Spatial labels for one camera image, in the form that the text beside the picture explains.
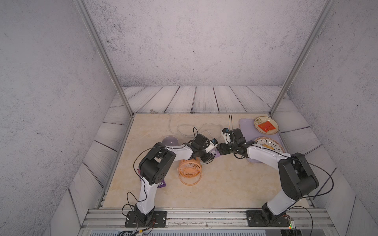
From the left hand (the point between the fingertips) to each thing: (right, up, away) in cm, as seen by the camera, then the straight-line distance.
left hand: (213, 155), depth 95 cm
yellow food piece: (+36, +6, +3) cm, 36 cm away
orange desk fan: (-14, -7, -12) cm, 20 cm away
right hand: (+5, +6, -3) cm, 8 cm away
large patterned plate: (+39, +7, +5) cm, 40 cm away
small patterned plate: (+38, +23, +19) cm, 49 cm away
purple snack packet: (-30, -14, -11) cm, 35 cm away
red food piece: (+42, +18, +15) cm, 48 cm away
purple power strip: (+2, +2, -6) cm, 7 cm away
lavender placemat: (+31, +13, +16) cm, 37 cm away
